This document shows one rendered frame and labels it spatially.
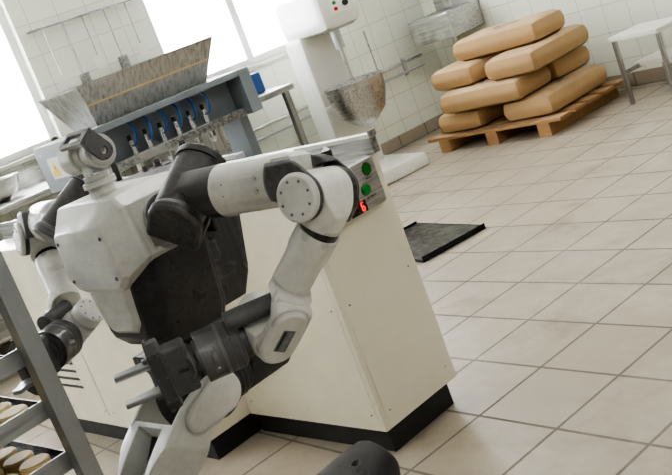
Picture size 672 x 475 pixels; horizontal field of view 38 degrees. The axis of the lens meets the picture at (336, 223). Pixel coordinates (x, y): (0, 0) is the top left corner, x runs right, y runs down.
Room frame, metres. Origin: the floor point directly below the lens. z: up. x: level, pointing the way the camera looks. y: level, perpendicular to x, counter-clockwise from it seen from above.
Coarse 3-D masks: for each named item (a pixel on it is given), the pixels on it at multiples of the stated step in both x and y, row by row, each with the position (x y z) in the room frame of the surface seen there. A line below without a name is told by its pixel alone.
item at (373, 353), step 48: (288, 240) 2.75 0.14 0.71; (384, 240) 2.82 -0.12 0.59; (336, 288) 2.68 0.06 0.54; (384, 288) 2.78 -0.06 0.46; (336, 336) 2.71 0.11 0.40; (384, 336) 2.74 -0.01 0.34; (432, 336) 2.85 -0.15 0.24; (288, 384) 2.97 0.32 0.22; (336, 384) 2.78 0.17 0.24; (384, 384) 2.70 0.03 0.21; (432, 384) 2.81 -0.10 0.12; (288, 432) 3.12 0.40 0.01; (336, 432) 2.91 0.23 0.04; (384, 432) 2.72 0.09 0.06
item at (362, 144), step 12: (372, 132) 2.84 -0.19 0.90; (312, 144) 3.05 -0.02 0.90; (324, 144) 2.98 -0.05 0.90; (336, 144) 2.94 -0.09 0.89; (348, 144) 2.90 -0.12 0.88; (360, 144) 2.86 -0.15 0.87; (372, 144) 2.83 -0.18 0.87; (252, 156) 3.31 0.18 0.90; (336, 156) 2.96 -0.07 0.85; (348, 156) 2.92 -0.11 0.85
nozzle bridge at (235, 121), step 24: (240, 72) 3.51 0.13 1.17; (192, 96) 3.47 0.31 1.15; (216, 96) 3.53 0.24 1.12; (240, 96) 3.53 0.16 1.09; (120, 120) 3.19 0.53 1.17; (144, 120) 3.34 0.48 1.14; (168, 120) 3.39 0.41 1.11; (216, 120) 3.45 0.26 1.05; (240, 120) 3.59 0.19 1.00; (48, 144) 3.25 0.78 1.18; (120, 144) 3.26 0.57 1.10; (144, 144) 3.32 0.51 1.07; (168, 144) 3.31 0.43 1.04; (240, 144) 3.63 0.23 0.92; (48, 168) 3.30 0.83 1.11; (120, 168) 3.19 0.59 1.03
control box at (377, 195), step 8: (360, 160) 2.81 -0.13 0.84; (368, 160) 2.81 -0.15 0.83; (352, 168) 2.77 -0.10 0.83; (360, 168) 2.79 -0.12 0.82; (360, 176) 2.78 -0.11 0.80; (368, 176) 2.80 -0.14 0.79; (376, 176) 2.82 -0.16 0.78; (360, 184) 2.77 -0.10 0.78; (376, 184) 2.81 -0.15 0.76; (360, 192) 2.77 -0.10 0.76; (376, 192) 2.80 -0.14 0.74; (384, 192) 2.82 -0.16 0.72; (360, 200) 2.76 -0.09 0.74; (368, 200) 2.78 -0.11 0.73; (376, 200) 2.80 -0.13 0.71; (384, 200) 2.81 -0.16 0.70; (360, 208) 2.75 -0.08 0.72; (368, 208) 2.77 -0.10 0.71; (352, 216) 2.73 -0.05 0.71
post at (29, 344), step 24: (0, 264) 1.45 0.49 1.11; (0, 288) 1.44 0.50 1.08; (0, 312) 1.46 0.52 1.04; (24, 312) 1.45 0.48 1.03; (24, 336) 1.44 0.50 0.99; (24, 360) 1.45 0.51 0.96; (48, 360) 1.45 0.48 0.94; (48, 384) 1.44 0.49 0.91; (48, 408) 1.45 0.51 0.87; (72, 408) 1.45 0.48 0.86; (72, 432) 1.44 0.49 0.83; (72, 456) 1.44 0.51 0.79
